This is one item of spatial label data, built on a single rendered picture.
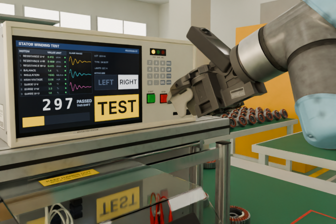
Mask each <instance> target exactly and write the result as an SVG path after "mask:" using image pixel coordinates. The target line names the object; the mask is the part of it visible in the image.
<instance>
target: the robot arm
mask: <svg viewBox="0 0 336 224"><path fill-rule="evenodd" d="M186 38H187V39H188V40H189V41H190V42H192V43H193V44H194V45H195V46H196V47H197V48H198V49H199V50H200V51H201V52H202V53H203V54H204V55H205V56H206V57H207V58H208V59H209V60H210V62H209V64H204V65H201V66H199V67H197V68H195V69H193V70H192V71H190V72H189V73H188V74H186V75H185V76H183V77H181V78H180V79H178V80H177V81H176V82H175V83H174V84H173V85H172V86H171V88H170V91H169V92H168V95H167V98H166V101H167V104H173V106H174V108H175V110H176V112H177V114H178V115H179V116H180V117H181V118H183V117H185V116H186V113H187V108H188V110H189V111H190V113H191V114H192V115H193V116H197V118H200V117H202V116H209V115H210V116H219V115H224V114H226V113H228V112H230V111H232V110H235V109H238V108H240V107H241V106H244V105H245V104H244V101H246V100H248V99H250V98H252V97H254V96H261V95H263V94H266V93H267V89H266V87H265V84H264V83H265V82H267V81H269V80H271V79H273V78H276V77H278V76H280V75H282V74H284V73H286V72H288V74H289V79H290V84H291V88H292V93H293V98H294V103H295V104H294V109H295V113H296V115H297V116H298V118H299V122H300V125H301V129H302V133H303V136H304V138H305V140H306V141H307V142H308V143H309V144H311V145H312V146H314V147H317V148H322V149H336V0H302V1H301V2H299V3H298V4H296V5H294V6H293V7H291V8H290V9H288V10H287V11H285V12H284V13H282V14H281V15H279V16H278V17H276V18H275V19H273V20H272V21H270V22H269V23H267V24H266V25H264V26H263V27H261V28H259V29H258V30H256V31H255V32H253V33H252V34H250V35H249V36H247V37H246V38H244V39H243V40H241V41H240V42H239V44H238V45H236V46H234V47H233V48H232V49H230V48H229V47H228V46H227V45H226V44H224V43H223V42H222V41H221V40H220V39H219V38H218V37H216V36H215V35H214V34H213V33H212V32H211V31H210V30H209V29H207V28H205V27H196V26H191V27H190V28H189V30H188V32H187V34H186Z"/></svg>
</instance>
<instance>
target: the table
mask: <svg viewBox="0 0 336 224"><path fill-rule="evenodd" d="M255 110H256V113H255ZM255 110H254V109H253V108H251V107H250V108H247V107H246V106H243V107H239V108H236V109H234V110H232V111H230V112H227V113H225V114H222V115H216V116H215V117H223V118H230V134H228V135H223V136H218V137H213V138H209V139H204V144H203V145H207V144H212V143H215V142H218V141H225V140H229V139H230V142H231V149H230V156H231V157H236V158H240V159H244V160H248V161H252V162H255V163H259V159H257V158H253V157H249V156H245V155H241V154H237V153H235V149H236V138H238V137H242V136H247V135H251V134H255V133H260V132H264V131H268V130H273V129H277V128H281V127H286V126H287V135H290V134H293V129H294V124H298V119H294V118H288V113H287V111H286V110H285V109H284V108H283V109H281V110H280V112H278V111H277V110H274V111H272V114H271V110H270V109H269V108H265V109H264V110H263V109H262V108H261V107H260V106H259V107H257V108H256V109H255ZM230 113H231V114H230ZM246 113H247V114H246ZM237 115H238V116H237ZM254 115H255V116H254ZM245 117H246V118H245ZM235 118H236V121H237V123H238V126H237V124H236V121H235ZM273 118H274V119H273ZM265 119H266V120H265ZM256 120H257V122H256ZM247 122H248V123H249V124H247ZM268 165H269V166H271V167H275V168H279V169H283V170H286V171H289V172H292V160H287V159H286V165H282V164H278V163H274V162H270V161H269V162H268Z"/></svg>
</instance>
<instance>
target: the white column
mask: <svg viewBox="0 0 336 224"><path fill-rule="evenodd" d="M191 26H194V27H199V28H207V29H209V30H210V31H211V0H169V39H175V40H184V41H189V40H188V39H187V37H186V35H187V33H188V31H189V29H190V27H191ZM209 63H210V60H209V59H208V58H207V57H206V56H205V55H204V54H203V53H202V52H201V51H200V50H199V49H198V48H196V67H199V66H202V65H209Z"/></svg>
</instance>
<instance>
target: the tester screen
mask: <svg viewBox="0 0 336 224"><path fill-rule="evenodd" d="M16 64H17V90H18V115H19V133H20V134H21V133H30V132H38V131H46V130H55V129H63V128H72V127H80V126H89V125H97V124H105V123H114V122H122V121H131V120H139V119H140V79H139V49H133V48H119V47H106V46H92V45H78V44H64V43H50V42H36V41H23V40H16ZM95 75H138V88H136V89H108V90H95ZM136 94H138V105H139V117H131V118H122V119H113V120H104V121H95V97H96V96H116V95H136ZM66 97H74V110H61V111H48V112H41V99H45V98H66ZM88 112H89V116H90V120H86V121H76V122H67V123H58V124H48V125H39V126H30V127H23V118H30V117H42V116H53V115H65V114H76V113H88Z"/></svg>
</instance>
